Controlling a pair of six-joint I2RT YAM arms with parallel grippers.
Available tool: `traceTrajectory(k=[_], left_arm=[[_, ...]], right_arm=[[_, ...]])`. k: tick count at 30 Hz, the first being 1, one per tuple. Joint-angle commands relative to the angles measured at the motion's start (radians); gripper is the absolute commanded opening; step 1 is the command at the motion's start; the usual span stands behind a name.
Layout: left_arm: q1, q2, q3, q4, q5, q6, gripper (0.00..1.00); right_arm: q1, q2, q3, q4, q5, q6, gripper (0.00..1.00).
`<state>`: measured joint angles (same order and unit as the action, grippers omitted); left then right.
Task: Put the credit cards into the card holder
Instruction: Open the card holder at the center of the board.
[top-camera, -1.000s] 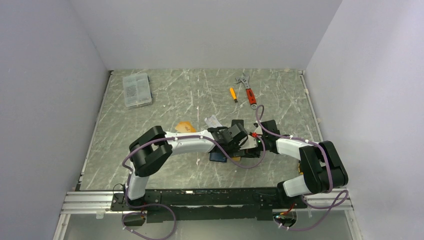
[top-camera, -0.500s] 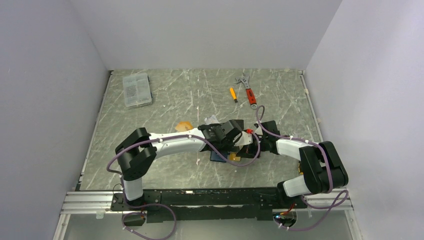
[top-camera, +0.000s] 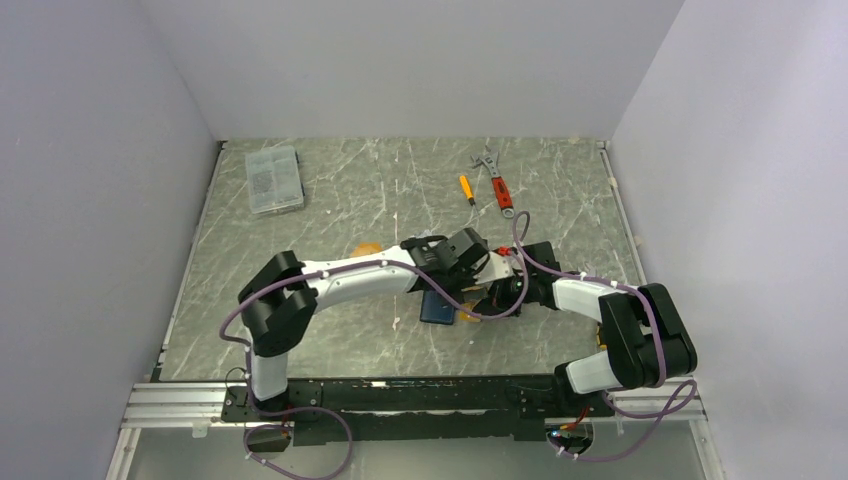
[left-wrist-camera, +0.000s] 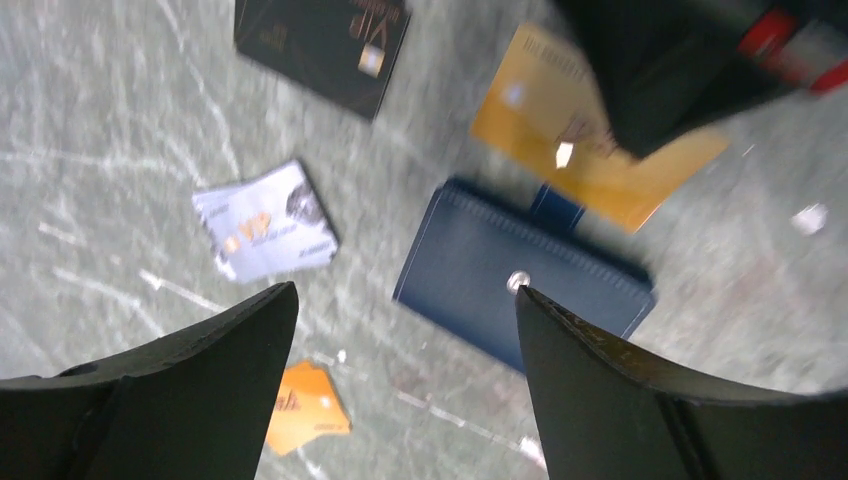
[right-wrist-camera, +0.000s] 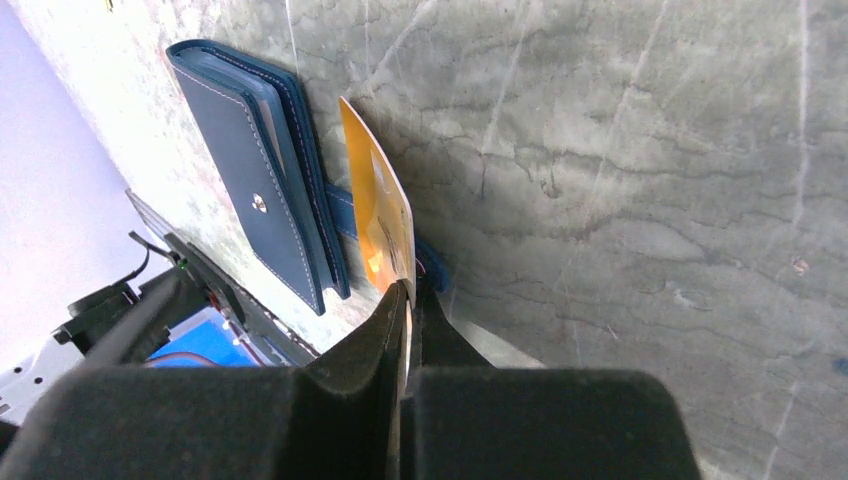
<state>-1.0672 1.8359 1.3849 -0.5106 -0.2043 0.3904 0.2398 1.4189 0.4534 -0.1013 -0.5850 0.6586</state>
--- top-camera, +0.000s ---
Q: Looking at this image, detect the blue leather card holder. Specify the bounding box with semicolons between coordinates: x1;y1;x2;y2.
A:
419;291;456;325

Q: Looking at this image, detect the gold VIP card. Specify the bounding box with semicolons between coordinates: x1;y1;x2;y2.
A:
456;301;480;323

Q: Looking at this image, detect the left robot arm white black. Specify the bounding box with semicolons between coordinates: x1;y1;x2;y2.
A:
238;228;511;420

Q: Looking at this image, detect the orange handled screwdriver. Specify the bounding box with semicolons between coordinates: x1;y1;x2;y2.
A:
459;175;477;209

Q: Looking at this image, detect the clear plastic screw box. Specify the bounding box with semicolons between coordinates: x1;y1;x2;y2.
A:
245;145;305;215

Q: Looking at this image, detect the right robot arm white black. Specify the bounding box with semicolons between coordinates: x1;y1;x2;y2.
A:
473;242;698;415

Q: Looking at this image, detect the aluminium frame rail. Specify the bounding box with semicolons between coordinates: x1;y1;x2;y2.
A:
121;382;226;435

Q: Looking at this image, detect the red handled adjustable wrench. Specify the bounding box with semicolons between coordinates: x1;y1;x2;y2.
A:
470;147;515;219

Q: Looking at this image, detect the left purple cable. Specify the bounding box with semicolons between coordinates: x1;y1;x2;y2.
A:
219;258;531;480

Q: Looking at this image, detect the gold card stack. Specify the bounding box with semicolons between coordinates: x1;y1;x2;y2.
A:
350;242;383;258

